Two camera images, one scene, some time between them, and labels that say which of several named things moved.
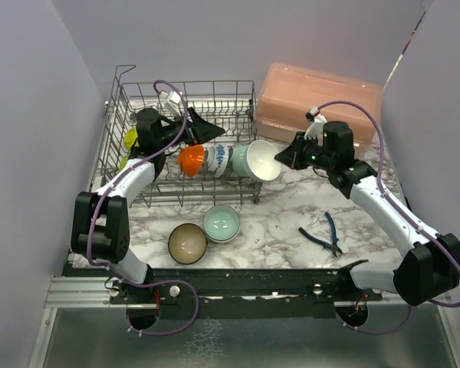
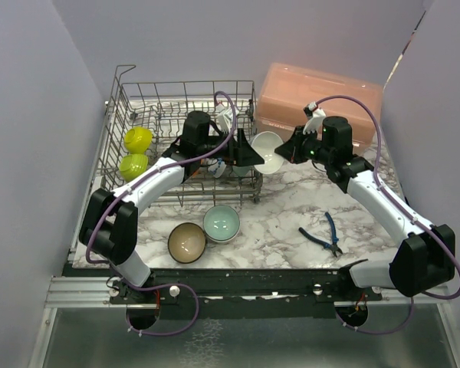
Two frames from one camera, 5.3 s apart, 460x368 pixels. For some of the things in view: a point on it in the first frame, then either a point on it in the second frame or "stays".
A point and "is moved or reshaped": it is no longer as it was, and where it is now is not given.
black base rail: x=249 y=294 stays
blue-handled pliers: x=333 y=247 stays
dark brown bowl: x=187 y=244 stays
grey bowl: x=261 y=162 is moved or reshaped
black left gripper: x=200 y=131 to x=240 y=152
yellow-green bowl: x=129 y=138 stays
